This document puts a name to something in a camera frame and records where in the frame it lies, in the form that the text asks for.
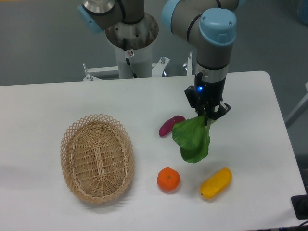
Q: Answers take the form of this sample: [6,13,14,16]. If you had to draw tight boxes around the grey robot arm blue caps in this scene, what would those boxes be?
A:
[77,0,241,123]

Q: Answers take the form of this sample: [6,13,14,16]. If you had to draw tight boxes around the purple sweet potato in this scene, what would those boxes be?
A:
[158,115,186,137]

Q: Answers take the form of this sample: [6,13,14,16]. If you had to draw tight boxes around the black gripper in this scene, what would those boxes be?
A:
[184,72,231,126]

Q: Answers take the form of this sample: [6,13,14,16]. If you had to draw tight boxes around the green leafy vegetable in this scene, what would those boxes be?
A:
[172,115,214,164]

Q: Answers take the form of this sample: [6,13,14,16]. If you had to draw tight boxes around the yellow mango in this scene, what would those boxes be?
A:
[199,167,232,200]

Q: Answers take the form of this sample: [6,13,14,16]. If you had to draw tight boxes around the black cable on pedestal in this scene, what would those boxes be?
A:
[122,38,139,79]

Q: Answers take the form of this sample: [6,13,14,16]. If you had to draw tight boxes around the orange tangerine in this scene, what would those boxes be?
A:
[157,167,180,192]

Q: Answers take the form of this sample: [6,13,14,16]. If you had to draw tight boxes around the woven wicker basket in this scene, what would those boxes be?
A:
[60,114,134,205]

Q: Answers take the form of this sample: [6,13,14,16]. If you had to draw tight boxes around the white frame at right edge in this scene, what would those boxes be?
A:
[284,83,308,129]

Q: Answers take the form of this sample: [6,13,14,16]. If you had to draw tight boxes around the black device at table edge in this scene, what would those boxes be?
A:
[291,194,308,220]

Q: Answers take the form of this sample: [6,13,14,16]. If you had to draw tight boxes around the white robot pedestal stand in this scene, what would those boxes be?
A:
[83,13,170,81]

